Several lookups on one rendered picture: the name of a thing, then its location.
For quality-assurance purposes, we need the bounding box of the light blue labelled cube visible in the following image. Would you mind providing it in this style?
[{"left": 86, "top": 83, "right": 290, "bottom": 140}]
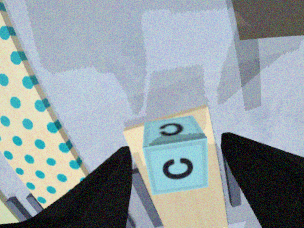
[{"left": 143, "top": 115, "right": 209, "bottom": 195}]

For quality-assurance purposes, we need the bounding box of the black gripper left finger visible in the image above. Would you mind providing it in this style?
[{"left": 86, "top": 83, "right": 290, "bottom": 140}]
[{"left": 0, "top": 146, "right": 132, "bottom": 228}]

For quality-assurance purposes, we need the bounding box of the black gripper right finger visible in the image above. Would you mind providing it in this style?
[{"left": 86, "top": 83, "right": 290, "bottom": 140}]
[{"left": 221, "top": 133, "right": 304, "bottom": 228}]

